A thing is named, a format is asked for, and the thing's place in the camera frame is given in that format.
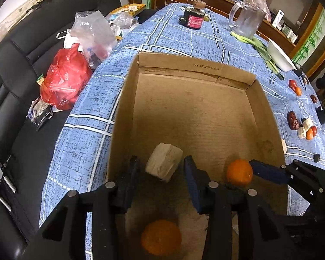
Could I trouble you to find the brown cardboard box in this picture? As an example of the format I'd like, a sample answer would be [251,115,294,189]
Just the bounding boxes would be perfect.
[106,52,289,260]

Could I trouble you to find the clear wrapped package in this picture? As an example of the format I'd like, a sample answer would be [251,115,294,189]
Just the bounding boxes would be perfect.
[27,97,54,129]

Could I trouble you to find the large clear plastic bag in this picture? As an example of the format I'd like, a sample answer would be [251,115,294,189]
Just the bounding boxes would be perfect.
[70,10,118,69]

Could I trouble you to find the small clear plastic bag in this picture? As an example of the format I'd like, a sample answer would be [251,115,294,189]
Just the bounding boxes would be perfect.
[245,0,271,21]

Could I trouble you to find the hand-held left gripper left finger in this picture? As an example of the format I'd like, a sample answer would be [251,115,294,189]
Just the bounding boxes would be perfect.
[23,156,141,260]

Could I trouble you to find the blue plaid tablecloth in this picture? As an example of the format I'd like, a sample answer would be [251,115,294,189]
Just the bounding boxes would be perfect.
[39,3,325,228]

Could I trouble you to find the yellow flat box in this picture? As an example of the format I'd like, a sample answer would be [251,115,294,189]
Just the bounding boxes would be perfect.
[108,3,147,15]

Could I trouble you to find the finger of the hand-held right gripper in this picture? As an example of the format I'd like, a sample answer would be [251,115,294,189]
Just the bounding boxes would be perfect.
[249,159,325,223]

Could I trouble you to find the large red date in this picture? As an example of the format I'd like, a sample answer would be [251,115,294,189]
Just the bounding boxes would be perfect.
[287,111,300,130]

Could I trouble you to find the black leather sofa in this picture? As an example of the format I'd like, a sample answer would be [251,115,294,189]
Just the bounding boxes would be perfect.
[0,0,158,260]

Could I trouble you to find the green vegetable stalks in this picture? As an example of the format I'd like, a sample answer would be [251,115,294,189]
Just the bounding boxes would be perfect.
[231,31,285,80]

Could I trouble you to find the glass pitcher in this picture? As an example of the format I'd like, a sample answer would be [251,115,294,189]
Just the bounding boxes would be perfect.
[228,0,267,39]

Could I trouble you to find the large orange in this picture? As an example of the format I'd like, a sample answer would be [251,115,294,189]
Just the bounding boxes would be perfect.
[141,220,182,256]

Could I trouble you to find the white bag with handle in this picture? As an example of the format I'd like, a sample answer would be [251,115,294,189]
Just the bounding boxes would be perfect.
[56,28,83,52]

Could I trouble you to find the red plastic bag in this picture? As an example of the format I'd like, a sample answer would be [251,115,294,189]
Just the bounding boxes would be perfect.
[41,43,93,111]

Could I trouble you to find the black device with silver clips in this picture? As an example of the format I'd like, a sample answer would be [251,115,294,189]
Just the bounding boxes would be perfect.
[0,152,17,212]

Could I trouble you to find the small orange tangerine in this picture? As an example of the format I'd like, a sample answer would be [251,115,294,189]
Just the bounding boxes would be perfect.
[226,159,254,187]
[305,126,318,140]

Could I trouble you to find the crumpled clear wrappers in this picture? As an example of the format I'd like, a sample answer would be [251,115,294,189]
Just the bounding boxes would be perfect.
[106,12,141,37]

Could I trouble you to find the white bowl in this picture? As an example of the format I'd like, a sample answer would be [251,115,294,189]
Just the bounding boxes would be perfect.
[267,38,297,72]

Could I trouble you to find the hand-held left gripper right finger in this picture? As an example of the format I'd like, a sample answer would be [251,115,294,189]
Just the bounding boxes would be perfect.
[184,156,296,260]

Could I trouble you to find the dark jar with red label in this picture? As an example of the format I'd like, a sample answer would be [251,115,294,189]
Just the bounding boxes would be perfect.
[179,0,206,30]

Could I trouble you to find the beige cut block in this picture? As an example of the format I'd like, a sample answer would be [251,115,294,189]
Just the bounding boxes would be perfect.
[145,142,184,183]

